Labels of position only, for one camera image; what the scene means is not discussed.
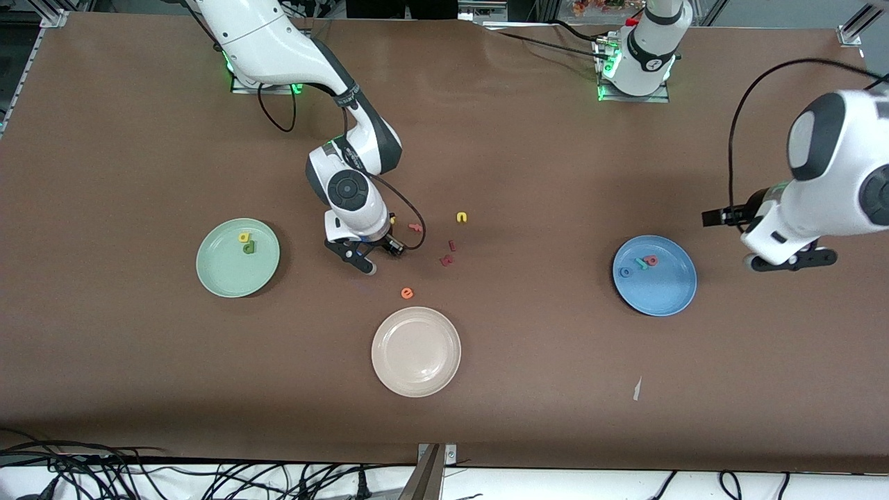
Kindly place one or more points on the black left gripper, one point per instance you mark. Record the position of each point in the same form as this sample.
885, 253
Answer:
737, 214

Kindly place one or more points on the green letter d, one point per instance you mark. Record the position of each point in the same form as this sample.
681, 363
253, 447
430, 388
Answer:
252, 244

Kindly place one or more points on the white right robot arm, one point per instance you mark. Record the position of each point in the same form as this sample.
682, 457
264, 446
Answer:
264, 42

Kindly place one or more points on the blue plate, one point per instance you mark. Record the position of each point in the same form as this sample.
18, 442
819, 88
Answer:
660, 292

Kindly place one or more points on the green plate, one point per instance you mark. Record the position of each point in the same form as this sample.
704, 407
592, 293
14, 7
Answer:
222, 267

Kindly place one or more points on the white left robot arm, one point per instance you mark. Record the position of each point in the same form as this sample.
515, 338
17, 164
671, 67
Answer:
833, 173

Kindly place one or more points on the orange artificial flowers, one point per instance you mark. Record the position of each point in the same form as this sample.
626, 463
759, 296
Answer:
597, 7

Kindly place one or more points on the white paper scrap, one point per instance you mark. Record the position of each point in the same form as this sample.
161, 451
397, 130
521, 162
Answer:
637, 389

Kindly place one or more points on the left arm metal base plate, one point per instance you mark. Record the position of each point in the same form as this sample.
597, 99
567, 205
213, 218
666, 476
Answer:
635, 99

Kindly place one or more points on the beige plate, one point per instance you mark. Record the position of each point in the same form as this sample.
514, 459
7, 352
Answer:
416, 352

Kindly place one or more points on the grey power strip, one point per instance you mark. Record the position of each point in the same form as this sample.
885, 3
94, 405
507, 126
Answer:
479, 12

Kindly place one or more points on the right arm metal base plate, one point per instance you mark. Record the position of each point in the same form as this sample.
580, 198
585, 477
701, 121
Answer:
243, 88

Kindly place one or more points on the aluminium frame profile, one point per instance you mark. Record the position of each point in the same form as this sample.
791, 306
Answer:
851, 33

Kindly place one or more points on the metal mount post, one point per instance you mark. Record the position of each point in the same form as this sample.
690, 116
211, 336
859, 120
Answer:
425, 479

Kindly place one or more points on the dark red letter k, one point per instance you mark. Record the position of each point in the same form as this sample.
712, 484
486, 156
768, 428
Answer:
446, 260

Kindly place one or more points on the brown table cover sheet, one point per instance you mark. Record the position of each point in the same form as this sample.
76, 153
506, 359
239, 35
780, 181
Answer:
555, 139

